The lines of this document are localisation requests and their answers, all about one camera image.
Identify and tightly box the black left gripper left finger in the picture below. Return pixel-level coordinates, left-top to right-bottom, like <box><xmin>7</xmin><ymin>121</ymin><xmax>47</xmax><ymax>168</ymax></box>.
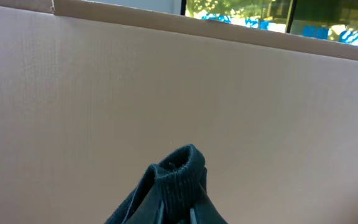
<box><xmin>122</xmin><ymin>186</ymin><xmax>165</xmax><ymax>224</ymax></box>

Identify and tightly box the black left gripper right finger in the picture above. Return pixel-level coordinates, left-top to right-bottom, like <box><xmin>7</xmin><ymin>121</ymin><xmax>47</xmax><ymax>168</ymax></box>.
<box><xmin>190</xmin><ymin>185</ymin><xmax>227</xmax><ymax>224</ymax></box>

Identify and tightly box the black t-shirt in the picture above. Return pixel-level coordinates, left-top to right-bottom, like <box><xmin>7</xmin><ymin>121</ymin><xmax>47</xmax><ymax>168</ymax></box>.
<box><xmin>106</xmin><ymin>144</ymin><xmax>207</xmax><ymax>224</ymax></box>

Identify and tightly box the window with outdoor view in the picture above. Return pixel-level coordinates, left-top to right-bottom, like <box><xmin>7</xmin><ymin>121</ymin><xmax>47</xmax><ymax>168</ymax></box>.
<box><xmin>180</xmin><ymin>0</ymin><xmax>358</xmax><ymax>46</ymax></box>

